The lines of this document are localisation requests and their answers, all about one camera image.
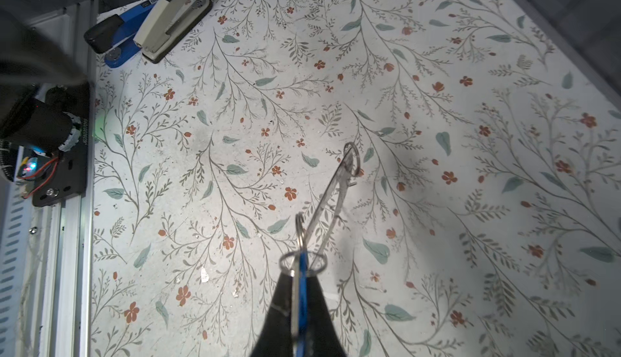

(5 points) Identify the white cable duct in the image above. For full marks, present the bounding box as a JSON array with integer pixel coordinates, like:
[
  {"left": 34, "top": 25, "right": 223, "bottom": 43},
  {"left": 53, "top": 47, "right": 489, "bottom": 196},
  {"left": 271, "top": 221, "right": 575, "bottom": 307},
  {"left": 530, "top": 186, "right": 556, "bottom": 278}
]
[{"left": 1, "top": 179, "right": 24, "bottom": 356}]

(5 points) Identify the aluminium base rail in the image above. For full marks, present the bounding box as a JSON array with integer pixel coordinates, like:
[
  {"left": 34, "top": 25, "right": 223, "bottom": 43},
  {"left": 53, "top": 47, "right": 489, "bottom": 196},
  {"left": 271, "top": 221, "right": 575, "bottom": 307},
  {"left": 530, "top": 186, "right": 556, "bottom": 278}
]
[{"left": 8, "top": 0, "right": 99, "bottom": 356}]

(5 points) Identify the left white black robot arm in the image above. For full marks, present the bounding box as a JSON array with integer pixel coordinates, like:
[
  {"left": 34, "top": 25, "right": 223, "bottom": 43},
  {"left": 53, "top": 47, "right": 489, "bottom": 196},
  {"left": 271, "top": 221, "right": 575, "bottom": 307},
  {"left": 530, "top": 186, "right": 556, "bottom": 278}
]
[{"left": 1, "top": 11, "right": 91, "bottom": 193}]

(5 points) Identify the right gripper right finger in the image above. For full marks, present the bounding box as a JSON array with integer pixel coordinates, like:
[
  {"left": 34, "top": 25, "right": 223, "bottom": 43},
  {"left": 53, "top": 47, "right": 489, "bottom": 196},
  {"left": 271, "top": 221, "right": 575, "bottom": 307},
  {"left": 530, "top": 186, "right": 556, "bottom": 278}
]
[{"left": 305, "top": 276, "right": 347, "bottom": 357}]

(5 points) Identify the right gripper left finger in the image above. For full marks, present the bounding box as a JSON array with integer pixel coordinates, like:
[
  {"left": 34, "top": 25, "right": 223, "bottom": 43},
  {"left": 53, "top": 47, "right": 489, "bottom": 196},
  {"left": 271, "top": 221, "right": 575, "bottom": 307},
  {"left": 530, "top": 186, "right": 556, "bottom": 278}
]
[{"left": 250, "top": 274, "right": 294, "bottom": 357}]

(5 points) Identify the black blue handheld device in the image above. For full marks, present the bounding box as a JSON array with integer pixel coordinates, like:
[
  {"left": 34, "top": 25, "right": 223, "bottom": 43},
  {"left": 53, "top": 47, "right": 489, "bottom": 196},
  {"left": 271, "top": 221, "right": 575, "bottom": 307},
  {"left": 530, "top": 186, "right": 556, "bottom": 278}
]
[{"left": 83, "top": 0, "right": 158, "bottom": 69}]

